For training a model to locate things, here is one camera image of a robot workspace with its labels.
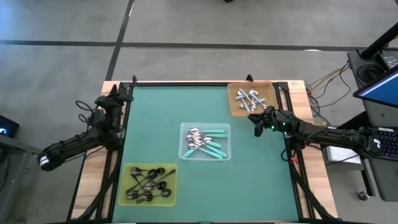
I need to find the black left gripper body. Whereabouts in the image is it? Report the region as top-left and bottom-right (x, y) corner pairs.
(91, 95), (123, 130)

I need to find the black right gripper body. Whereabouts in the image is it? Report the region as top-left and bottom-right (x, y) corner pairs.
(264, 105), (298, 138)

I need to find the orange plastic bin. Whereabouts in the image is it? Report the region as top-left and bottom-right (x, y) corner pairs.
(227, 80), (279, 118)

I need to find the white paper booklet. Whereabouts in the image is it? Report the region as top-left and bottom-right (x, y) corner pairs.
(325, 145), (363, 165)

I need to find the clear plastic bin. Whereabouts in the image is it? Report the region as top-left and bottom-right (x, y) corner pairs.
(178, 122), (232, 161)

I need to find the yellow plastic bin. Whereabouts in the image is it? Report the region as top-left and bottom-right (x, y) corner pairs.
(118, 162), (178, 207)

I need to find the green table mat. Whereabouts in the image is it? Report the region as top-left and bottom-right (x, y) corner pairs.
(111, 84), (301, 223)

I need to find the grey metal stand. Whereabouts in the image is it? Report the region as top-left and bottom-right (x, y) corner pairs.
(0, 134), (52, 224)

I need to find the grey equipment cart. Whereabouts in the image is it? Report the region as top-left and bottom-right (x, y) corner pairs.
(346, 49), (398, 202)

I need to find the black device blue light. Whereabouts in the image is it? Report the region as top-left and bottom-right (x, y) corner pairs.
(0, 114), (21, 139)

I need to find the computer monitor blue screen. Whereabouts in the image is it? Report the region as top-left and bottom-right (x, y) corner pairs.
(353, 63), (398, 109)

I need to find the black backlit keyboard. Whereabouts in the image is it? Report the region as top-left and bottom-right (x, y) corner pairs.
(373, 129), (398, 161)

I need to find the black power adapter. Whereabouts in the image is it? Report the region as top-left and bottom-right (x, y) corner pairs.
(377, 50), (398, 70)

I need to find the black metal pole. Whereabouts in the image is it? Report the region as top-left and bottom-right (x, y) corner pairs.
(359, 21), (398, 60)

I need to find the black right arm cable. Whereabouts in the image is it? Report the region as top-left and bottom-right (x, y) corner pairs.
(280, 136), (312, 162)

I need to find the black aluminium table frame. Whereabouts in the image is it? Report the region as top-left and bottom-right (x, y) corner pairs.
(66, 81), (340, 224)

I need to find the yellow cable bundle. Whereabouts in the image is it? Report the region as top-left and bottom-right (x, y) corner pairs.
(306, 61), (351, 96)

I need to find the coiled black cable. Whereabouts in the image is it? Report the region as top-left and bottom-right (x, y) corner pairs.
(355, 63), (382, 85)

